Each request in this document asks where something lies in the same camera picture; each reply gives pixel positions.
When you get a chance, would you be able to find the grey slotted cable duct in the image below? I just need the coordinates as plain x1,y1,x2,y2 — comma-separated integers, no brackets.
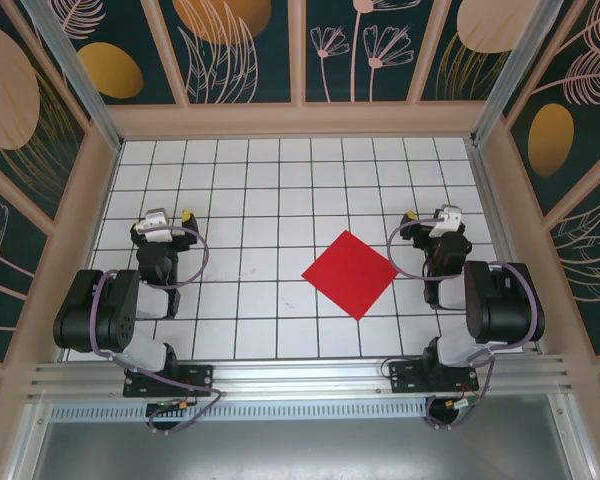
49,403,431,422

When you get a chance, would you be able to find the aluminium corner post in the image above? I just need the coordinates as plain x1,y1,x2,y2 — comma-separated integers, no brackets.
22,0,125,152
471,0,567,147

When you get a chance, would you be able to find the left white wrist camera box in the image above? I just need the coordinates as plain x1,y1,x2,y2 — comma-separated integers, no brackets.
132,209,174,245

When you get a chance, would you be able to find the grey metal sheet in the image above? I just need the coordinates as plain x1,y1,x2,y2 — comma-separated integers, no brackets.
29,394,597,480

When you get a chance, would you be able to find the long aluminium mounting rail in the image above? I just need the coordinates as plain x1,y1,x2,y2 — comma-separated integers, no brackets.
27,354,574,402

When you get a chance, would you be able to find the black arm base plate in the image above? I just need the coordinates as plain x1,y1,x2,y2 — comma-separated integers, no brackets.
388,360,480,394
123,363,215,399

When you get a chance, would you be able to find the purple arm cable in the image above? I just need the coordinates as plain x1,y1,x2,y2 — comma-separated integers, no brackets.
386,217,540,432
87,225,226,436

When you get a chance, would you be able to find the red square paper sheet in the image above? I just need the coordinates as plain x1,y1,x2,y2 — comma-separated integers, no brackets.
300,229,399,321

